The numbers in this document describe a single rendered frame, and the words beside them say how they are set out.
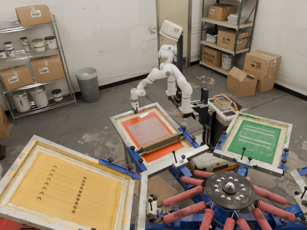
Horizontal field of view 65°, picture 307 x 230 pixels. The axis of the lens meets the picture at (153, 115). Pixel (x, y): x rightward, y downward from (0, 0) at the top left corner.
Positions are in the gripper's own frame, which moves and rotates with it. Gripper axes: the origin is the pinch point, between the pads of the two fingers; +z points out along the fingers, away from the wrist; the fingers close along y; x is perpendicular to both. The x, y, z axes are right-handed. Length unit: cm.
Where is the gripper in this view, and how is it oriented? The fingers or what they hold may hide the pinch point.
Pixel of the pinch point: (134, 111)
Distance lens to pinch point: 265.6
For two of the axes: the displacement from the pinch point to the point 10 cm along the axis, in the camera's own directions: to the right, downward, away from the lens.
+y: -4.9, -5.8, 6.6
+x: -8.7, 3.0, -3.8
